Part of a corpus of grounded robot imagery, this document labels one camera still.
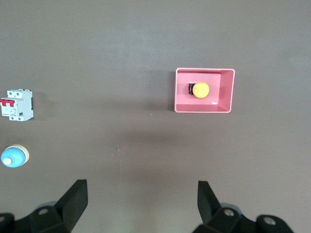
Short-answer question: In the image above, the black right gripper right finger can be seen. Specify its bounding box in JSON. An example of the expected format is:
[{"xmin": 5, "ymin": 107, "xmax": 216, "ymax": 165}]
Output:
[{"xmin": 192, "ymin": 180, "xmax": 295, "ymax": 233}]

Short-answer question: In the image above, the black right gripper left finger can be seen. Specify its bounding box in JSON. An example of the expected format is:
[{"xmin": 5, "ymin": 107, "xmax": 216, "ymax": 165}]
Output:
[{"xmin": 0, "ymin": 179, "xmax": 88, "ymax": 233}]

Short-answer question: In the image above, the yellow push button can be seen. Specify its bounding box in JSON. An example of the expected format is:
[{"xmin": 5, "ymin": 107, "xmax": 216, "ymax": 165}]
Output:
[{"xmin": 188, "ymin": 81, "xmax": 210, "ymax": 99}]

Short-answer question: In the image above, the blue dome button cream base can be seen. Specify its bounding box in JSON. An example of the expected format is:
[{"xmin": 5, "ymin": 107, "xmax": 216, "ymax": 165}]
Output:
[{"xmin": 0, "ymin": 144, "xmax": 30, "ymax": 168}]

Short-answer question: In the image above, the pink plastic bin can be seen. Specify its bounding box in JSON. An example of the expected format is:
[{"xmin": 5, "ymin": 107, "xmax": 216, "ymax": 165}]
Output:
[{"xmin": 174, "ymin": 67, "xmax": 236, "ymax": 114}]

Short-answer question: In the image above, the white circuit breaker red switch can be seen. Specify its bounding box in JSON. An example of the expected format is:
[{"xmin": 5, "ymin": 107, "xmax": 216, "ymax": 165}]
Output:
[{"xmin": 0, "ymin": 88, "xmax": 35, "ymax": 122}]

